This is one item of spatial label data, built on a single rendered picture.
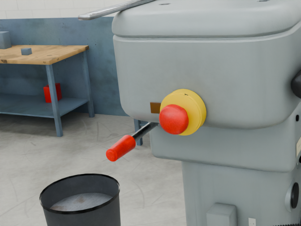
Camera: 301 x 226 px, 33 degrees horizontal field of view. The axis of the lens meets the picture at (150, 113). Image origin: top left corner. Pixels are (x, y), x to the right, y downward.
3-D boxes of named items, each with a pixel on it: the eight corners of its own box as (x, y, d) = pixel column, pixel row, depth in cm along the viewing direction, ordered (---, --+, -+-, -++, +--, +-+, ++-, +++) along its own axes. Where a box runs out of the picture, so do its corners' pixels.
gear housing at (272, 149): (294, 178, 75) (294, 114, 72) (148, 160, 87) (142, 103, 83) (332, 106, 103) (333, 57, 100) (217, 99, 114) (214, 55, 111)
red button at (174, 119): (185, 138, 65) (183, 108, 63) (157, 135, 66) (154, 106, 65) (195, 129, 67) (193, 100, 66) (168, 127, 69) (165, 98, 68)
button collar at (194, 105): (202, 137, 67) (199, 93, 65) (161, 133, 70) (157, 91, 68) (208, 132, 69) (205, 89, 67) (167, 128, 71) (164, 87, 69)
